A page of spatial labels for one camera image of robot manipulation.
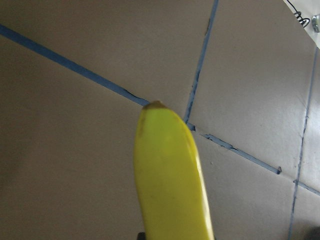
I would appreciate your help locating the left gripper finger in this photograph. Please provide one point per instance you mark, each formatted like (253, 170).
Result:
(141, 236)

